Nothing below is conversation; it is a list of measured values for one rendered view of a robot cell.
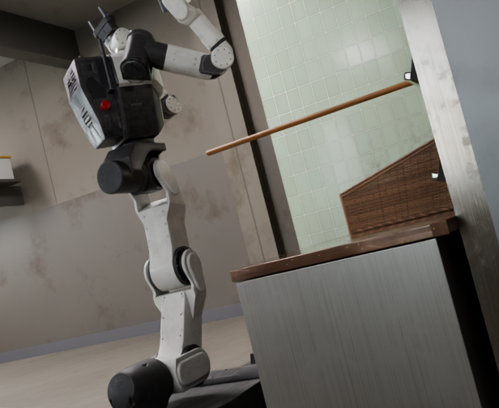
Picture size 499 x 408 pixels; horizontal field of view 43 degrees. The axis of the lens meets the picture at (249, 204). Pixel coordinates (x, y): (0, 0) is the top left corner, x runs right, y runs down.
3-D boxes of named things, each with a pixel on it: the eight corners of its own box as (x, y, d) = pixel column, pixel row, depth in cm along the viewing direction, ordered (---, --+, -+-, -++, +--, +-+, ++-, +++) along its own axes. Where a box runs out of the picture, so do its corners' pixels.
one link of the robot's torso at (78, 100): (99, 140, 209) (74, 36, 211) (78, 163, 239) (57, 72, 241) (182, 128, 223) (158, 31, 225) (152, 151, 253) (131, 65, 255)
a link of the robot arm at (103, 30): (103, 36, 279) (118, 56, 277) (87, 35, 271) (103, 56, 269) (118, 14, 273) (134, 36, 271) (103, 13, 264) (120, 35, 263)
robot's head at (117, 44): (118, 51, 229) (113, 27, 230) (111, 61, 238) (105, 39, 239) (135, 50, 232) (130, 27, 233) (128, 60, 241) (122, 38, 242)
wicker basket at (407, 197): (501, 195, 259) (483, 129, 261) (484, 201, 209) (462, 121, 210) (386, 223, 281) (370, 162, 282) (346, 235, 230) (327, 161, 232)
